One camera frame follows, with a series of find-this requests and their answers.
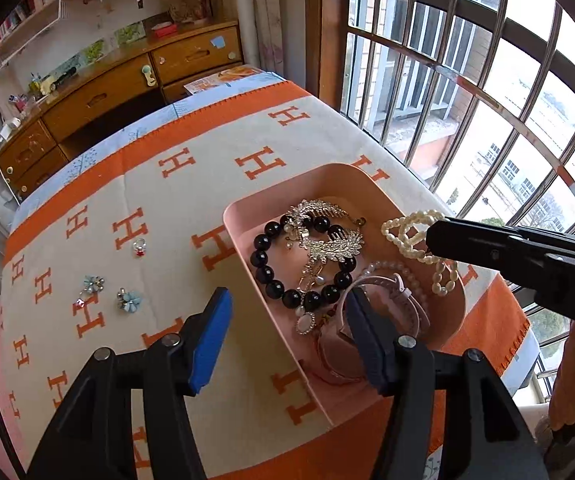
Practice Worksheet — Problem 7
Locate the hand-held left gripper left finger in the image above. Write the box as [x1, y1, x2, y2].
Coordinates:
[27, 287, 234, 480]

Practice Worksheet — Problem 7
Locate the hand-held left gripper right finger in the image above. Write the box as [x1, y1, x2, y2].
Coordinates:
[345, 287, 551, 480]

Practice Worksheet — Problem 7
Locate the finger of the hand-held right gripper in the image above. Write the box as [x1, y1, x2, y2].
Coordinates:
[426, 216, 575, 313]

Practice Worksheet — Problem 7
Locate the pink smartwatch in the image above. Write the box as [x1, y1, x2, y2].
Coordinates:
[316, 272, 431, 386]

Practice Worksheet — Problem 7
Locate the pink drawer box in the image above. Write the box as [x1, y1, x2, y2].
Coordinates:
[223, 162, 467, 428]

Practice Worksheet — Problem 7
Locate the pearl bracelet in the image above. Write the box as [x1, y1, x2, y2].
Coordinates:
[365, 260, 431, 322]

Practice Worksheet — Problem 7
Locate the pearl necklace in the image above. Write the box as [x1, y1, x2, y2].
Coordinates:
[381, 209, 461, 297]

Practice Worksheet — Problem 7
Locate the black bead bracelet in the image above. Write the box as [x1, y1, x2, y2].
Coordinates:
[250, 215, 361, 311]

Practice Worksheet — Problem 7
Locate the silver leaf hair comb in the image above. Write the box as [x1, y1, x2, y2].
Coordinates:
[281, 199, 367, 337]

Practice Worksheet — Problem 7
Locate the person's right hand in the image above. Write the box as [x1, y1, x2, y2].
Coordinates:
[549, 320, 575, 432]

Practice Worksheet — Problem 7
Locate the blue flower earring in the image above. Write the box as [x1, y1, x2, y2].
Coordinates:
[116, 287, 143, 313]
[72, 274, 106, 310]

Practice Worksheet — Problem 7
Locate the orange letter-print blanket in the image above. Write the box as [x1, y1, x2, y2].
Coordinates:
[0, 82, 531, 480]

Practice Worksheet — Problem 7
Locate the metal window grille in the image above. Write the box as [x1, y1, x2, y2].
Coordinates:
[340, 0, 575, 403]

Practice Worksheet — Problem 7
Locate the orange magazine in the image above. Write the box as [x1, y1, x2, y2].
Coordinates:
[183, 66, 261, 95]

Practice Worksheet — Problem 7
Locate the wooden desk with drawers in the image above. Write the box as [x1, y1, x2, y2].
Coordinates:
[0, 20, 244, 202]

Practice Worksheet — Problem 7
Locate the pale floral curtain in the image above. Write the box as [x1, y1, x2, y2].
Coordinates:
[207, 0, 319, 97]

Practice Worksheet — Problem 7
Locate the black flashlight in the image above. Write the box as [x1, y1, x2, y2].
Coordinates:
[49, 64, 78, 87]

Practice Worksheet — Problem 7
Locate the green landscape picture strip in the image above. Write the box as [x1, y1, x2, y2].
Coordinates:
[80, 20, 146, 64]

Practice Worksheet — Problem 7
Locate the row of red books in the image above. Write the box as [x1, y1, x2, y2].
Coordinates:
[0, 2, 36, 51]

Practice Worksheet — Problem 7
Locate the wooden window frame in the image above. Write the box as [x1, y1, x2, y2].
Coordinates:
[305, 0, 352, 112]

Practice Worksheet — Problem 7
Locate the wooden wall bookshelf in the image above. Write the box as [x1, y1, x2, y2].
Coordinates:
[0, 0, 178, 63]

